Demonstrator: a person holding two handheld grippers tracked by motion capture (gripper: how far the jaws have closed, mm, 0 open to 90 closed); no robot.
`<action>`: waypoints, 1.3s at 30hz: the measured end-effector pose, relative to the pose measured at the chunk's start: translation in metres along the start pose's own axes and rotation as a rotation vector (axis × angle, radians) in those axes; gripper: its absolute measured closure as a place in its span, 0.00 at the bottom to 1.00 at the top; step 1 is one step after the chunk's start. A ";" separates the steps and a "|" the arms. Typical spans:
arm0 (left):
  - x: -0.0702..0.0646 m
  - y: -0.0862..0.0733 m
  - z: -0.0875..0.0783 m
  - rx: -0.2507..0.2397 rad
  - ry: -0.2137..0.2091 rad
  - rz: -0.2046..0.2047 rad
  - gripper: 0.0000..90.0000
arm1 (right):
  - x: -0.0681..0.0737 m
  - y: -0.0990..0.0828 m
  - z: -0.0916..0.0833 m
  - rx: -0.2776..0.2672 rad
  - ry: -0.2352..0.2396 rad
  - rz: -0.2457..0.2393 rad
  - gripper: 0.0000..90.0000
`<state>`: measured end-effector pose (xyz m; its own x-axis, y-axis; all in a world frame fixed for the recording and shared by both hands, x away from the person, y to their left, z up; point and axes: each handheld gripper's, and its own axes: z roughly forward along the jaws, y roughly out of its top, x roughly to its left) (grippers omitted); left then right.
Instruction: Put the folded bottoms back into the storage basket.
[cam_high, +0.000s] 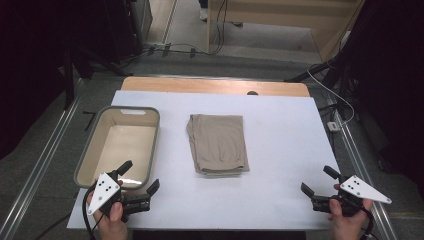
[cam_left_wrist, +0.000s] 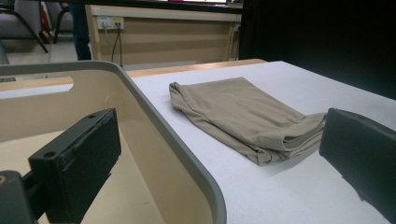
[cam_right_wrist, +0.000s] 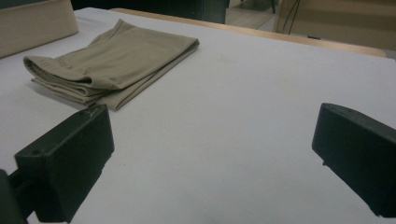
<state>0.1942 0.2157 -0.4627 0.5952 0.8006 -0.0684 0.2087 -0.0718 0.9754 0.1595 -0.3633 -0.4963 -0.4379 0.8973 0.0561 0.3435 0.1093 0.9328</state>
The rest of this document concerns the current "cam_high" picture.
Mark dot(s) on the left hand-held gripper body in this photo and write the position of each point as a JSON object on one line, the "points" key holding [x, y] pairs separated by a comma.
{"points": [[106, 191]]}

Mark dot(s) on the white table cover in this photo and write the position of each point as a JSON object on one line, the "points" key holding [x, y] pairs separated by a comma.
{"points": [[283, 150]]}

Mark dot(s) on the black metal stand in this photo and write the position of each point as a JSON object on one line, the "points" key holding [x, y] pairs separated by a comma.
{"points": [[69, 83]]}

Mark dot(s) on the person's right hand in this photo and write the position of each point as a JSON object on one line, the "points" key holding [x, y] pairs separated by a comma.
{"points": [[348, 228]]}

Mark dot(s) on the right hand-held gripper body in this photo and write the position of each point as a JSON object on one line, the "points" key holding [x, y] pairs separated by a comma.
{"points": [[361, 190]]}

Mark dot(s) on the folded beige cloth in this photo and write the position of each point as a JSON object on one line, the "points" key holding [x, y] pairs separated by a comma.
{"points": [[218, 145]]}

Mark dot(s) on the white power adapter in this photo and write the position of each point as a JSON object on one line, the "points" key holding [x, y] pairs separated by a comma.
{"points": [[333, 126]]}

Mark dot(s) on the metal floor rail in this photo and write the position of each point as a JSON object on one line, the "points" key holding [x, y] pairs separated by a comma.
{"points": [[36, 170], [361, 173]]}

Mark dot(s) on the wooden table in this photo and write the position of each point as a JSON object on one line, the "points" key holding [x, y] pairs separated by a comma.
{"points": [[200, 85]]}

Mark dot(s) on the person's left hand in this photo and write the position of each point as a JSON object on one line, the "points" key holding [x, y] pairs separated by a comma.
{"points": [[111, 228]]}

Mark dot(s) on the light wooden partition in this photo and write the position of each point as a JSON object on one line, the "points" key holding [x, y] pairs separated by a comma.
{"points": [[266, 10]]}

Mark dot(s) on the black curtain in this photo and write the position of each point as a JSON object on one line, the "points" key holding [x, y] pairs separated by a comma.
{"points": [[30, 66], [393, 83]]}

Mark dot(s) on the beige basket with grey rim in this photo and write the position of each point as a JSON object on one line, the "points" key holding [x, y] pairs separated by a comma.
{"points": [[123, 146]]}

